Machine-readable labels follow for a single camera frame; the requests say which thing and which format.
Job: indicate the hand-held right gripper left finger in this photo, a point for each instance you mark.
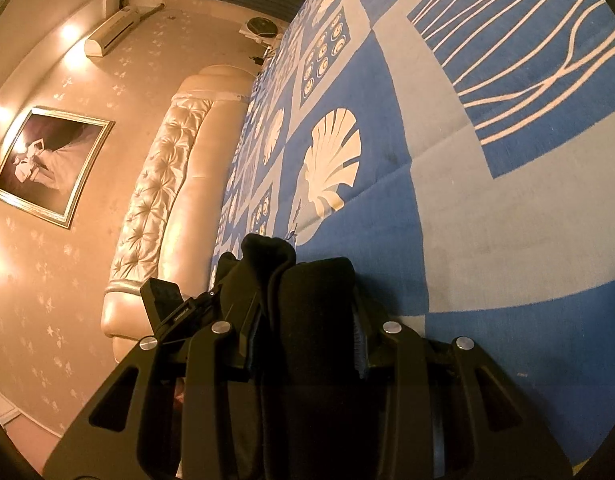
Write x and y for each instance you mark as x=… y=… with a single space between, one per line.
x=251 y=341

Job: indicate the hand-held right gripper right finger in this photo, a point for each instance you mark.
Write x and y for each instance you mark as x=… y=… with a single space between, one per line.
x=360 y=346

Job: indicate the black pants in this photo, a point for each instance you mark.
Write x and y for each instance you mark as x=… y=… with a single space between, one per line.
x=312 y=360

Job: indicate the cream tufted headboard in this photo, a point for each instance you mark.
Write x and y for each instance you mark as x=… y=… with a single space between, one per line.
x=162 y=185

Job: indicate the blue patterned bed sheet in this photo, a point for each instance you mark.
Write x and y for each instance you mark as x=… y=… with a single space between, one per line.
x=437 y=210

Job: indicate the gold-framed wall picture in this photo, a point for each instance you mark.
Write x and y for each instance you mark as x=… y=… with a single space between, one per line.
x=50 y=165

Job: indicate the white wall air conditioner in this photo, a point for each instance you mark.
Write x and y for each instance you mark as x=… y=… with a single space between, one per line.
x=112 y=32

